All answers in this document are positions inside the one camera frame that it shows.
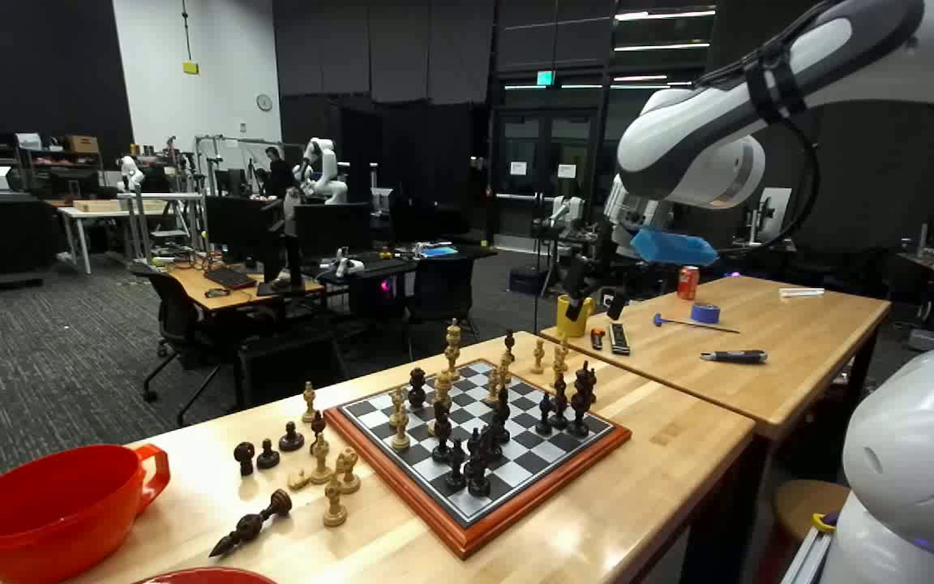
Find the yellow cup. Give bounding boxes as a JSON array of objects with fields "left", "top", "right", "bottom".
[{"left": 555, "top": 293, "right": 593, "bottom": 342}]

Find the red plastic cup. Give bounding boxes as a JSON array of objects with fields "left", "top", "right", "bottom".
[{"left": 0, "top": 444, "right": 172, "bottom": 584}]

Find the wooden framed chess board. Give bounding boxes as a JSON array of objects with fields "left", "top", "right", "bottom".
[{"left": 329, "top": 359, "right": 631, "bottom": 558}]

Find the blue cloth on wrist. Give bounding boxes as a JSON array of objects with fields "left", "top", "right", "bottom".
[{"left": 631, "top": 226, "right": 720, "bottom": 266}]

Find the black pawn off board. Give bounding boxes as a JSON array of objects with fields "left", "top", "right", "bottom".
[
  {"left": 235, "top": 441, "right": 256, "bottom": 476},
  {"left": 279, "top": 422, "right": 304, "bottom": 454},
  {"left": 256, "top": 437, "right": 279, "bottom": 471}
]

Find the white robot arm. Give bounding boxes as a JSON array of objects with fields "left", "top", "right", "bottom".
[{"left": 618, "top": 0, "right": 934, "bottom": 584}]

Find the red small can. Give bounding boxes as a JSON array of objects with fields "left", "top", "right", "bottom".
[{"left": 678, "top": 266, "right": 701, "bottom": 302}]

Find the black office chair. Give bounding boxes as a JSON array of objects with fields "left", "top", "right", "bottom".
[{"left": 142, "top": 270, "right": 236, "bottom": 422}]

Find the black chess piece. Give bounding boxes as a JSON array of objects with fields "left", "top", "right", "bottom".
[{"left": 211, "top": 491, "right": 292, "bottom": 558}]

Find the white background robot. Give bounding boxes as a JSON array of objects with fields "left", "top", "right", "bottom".
[{"left": 292, "top": 135, "right": 347, "bottom": 204}]

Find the light wooden chess piece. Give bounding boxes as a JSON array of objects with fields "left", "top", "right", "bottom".
[
  {"left": 286, "top": 437, "right": 335, "bottom": 491},
  {"left": 326, "top": 476, "right": 347, "bottom": 530},
  {"left": 335, "top": 450, "right": 359, "bottom": 493}
]

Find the black computer monitor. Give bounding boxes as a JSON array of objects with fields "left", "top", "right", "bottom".
[{"left": 208, "top": 198, "right": 286, "bottom": 280}]

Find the red plate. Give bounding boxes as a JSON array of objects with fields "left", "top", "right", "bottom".
[{"left": 135, "top": 565, "right": 275, "bottom": 584}]

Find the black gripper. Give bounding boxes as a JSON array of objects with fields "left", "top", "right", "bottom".
[{"left": 563, "top": 243, "right": 640, "bottom": 317}]

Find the black marker pen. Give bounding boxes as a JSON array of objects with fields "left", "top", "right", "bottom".
[{"left": 701, "top": 351, "right": 769, "bottom": 363}]

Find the blue handled tool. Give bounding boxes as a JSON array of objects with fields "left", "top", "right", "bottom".
[{"left": 651, "top": 302, "right": 731, "bottom": 334}]

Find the tall light chess piece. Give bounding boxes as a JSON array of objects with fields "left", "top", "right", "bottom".
[{"left": 444, "top": 317, "right": 465, "bottom": 375}]

